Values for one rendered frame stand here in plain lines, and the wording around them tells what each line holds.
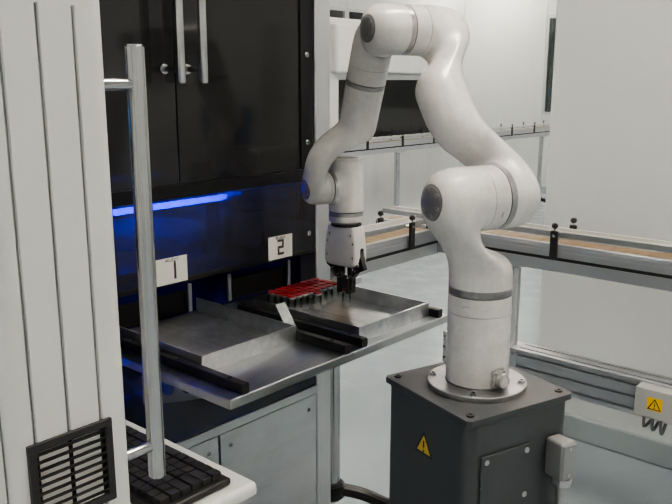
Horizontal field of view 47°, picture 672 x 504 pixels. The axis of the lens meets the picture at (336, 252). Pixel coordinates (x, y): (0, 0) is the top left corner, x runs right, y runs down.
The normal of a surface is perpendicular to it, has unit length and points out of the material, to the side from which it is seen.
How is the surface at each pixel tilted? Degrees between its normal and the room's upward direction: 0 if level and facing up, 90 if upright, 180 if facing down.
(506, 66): 90
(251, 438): 90
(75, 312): 90
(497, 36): 90
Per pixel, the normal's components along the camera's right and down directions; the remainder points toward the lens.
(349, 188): 0.34, 0.20
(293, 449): 0.75, 0.15
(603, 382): -0.66, 0.16
